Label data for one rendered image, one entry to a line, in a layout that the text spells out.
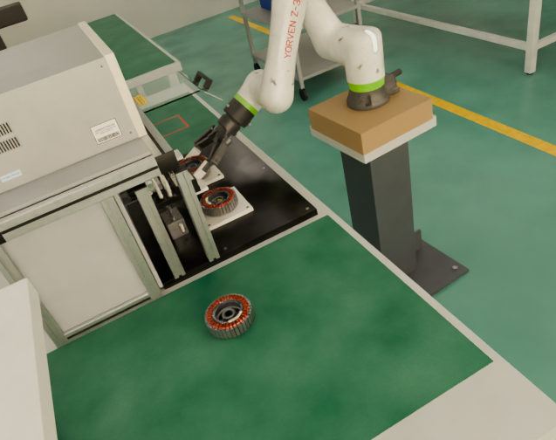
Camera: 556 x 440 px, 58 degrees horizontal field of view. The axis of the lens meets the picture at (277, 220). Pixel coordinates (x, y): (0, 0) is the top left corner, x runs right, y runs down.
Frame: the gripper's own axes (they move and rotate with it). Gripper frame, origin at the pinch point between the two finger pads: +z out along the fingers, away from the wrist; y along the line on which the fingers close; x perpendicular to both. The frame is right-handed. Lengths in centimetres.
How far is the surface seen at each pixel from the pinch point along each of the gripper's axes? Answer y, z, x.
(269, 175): -18.0, -14.4, -13.1
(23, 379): -103, 17, 55
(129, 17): 508, -37, -79
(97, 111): -32, -1, 45
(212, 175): -5.4, -2.0, -4.6
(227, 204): -29.2, -0.6, -0.4
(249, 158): -2.5, -14.1, -12.9
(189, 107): 64, -12, -14
